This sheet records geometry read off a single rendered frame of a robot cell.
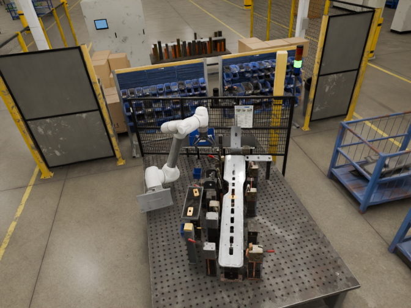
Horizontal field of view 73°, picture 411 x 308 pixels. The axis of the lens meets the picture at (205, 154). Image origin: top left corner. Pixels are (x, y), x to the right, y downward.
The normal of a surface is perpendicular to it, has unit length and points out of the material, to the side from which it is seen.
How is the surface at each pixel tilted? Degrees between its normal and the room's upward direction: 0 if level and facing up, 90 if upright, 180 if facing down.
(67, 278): 0
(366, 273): 0
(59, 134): 90
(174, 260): 0
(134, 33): 90
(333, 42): 91
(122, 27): 90
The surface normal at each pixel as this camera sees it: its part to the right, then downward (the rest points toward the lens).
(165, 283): -0.07, -0.81
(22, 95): 0.18, 0.58
